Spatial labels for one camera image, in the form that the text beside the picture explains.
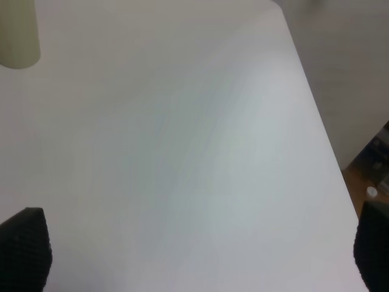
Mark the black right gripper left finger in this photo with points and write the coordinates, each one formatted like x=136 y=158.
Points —
x=26 y=253

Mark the dark box on floor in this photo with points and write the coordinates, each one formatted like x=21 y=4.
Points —
x=372 y=162

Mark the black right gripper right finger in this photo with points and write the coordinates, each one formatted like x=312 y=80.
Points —
x=371 y=245

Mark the small white cap on floor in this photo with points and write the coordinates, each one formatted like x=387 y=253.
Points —
x=371 y=192

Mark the pale yellow plastic cup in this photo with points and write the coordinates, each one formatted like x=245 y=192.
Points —
x=20 y=44

